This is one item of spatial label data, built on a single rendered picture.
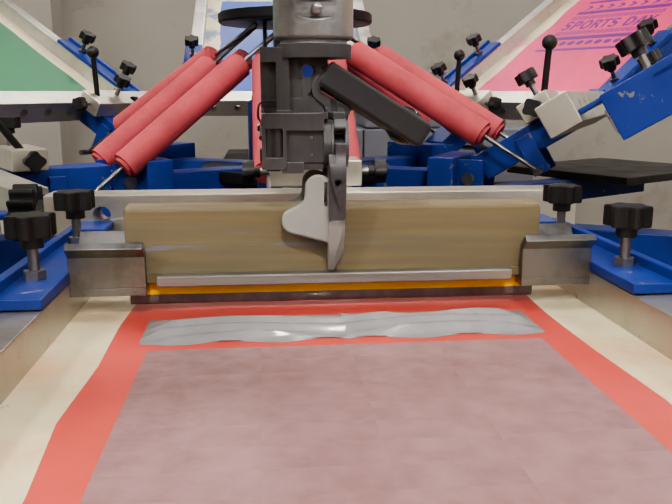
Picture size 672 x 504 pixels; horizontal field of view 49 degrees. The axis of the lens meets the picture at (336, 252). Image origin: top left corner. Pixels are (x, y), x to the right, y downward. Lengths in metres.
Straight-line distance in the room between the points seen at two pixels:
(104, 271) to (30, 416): 0.22
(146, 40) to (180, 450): 4.43
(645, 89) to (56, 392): 0.83
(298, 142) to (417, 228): 0.15
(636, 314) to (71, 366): 0.48
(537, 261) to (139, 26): 4.24
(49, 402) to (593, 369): 0.41
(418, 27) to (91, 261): 4.30
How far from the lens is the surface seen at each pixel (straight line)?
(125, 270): 0.73
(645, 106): 1.10
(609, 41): 2.19
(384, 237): 0.73
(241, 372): 0.59
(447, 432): 0.49
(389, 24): 4.89
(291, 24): 0.70
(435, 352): 0.63
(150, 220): 0.73
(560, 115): 1.12
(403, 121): 0.71
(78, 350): 0.66
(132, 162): 1.33
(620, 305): 0.73
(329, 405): 0.52
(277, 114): 0.69
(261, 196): 0.95
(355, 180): 1.01
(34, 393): 0.59
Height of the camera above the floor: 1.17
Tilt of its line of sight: 12 degrees down
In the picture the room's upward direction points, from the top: straight up
